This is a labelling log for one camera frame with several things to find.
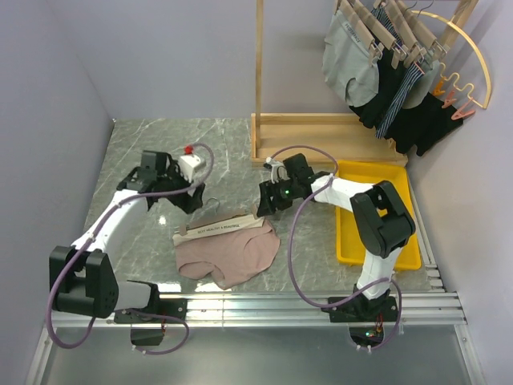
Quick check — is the striped blue hanging underwear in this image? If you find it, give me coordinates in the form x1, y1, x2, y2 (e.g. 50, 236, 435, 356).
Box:
376, 1, 426, 139

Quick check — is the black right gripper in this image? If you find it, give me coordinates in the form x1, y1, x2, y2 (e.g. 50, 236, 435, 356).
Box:
256, 177, 300, 217

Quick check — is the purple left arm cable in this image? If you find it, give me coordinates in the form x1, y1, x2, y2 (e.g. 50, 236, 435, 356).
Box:
46, 143, 215, 355

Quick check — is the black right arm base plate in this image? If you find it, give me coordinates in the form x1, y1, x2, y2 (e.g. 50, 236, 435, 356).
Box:
321, 292, 398, 323

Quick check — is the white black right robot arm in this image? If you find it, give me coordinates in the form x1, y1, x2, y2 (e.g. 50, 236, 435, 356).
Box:
257, 153, 416, 321

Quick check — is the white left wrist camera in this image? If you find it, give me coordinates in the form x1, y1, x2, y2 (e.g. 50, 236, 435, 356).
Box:
177, 145, 205, 183

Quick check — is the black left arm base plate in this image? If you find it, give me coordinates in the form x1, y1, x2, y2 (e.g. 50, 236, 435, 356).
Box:
114, 298, 188, 324

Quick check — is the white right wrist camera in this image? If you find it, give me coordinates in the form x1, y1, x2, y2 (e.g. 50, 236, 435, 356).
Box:
264, 156, 285, 184

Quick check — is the gold metal arc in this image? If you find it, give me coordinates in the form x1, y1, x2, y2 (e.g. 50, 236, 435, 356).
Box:
410, 10, 493, 111

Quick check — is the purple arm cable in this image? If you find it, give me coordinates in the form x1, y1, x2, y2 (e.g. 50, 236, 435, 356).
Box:
272, 144, 402, 352
46, 143, 215, 355

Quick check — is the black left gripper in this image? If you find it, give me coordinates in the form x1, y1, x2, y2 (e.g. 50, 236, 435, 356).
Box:
158, 160, 205, 213

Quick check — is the light grey hanging underwear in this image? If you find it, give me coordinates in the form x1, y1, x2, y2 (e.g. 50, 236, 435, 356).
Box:
402, 60, 440, 109

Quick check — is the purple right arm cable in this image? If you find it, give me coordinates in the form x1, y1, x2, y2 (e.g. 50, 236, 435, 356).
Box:
272, 144, 402, 352

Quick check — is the black hanging underwear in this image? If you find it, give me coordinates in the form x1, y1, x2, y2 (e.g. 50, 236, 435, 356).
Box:
385, 93, 464, 156
349, 49, 406, 128

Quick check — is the wooden rack upright post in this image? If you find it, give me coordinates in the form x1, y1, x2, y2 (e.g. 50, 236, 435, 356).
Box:
252, 0, 264, 159

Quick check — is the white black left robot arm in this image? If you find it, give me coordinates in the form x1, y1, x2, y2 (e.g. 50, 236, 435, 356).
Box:
49, 148, 205, 322

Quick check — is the beige hanger on grey underwear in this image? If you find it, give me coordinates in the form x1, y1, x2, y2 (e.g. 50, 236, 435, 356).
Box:
336, 0, 382, 64

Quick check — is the wooden rack right post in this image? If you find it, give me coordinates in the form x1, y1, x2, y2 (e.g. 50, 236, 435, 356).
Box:
438, 0, 479, 50

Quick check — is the beige clip hanger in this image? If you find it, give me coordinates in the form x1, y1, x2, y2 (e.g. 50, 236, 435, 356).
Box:
174, 197, 257, 236

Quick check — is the orange wavy clip hanger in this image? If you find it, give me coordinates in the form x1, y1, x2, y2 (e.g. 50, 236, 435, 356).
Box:
432, 63, 478, 121

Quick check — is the yellow plastic tray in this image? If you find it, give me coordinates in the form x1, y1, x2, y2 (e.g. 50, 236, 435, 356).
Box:
336, 160, 422, 270

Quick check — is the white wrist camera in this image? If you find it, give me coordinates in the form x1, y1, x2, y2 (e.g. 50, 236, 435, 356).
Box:
264, 156, 285, 184
177, 145, 205, 183

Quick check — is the pink and cream underwear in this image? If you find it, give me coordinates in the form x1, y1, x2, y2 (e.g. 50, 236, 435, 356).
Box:
172, 214, 281, 290

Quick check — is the aluminium rail frame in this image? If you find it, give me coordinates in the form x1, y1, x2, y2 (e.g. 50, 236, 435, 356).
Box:
23, 188, 482, 385

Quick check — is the black rear hanging underwear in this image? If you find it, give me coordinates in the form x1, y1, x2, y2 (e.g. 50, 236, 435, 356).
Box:
385, 93, 464, 156

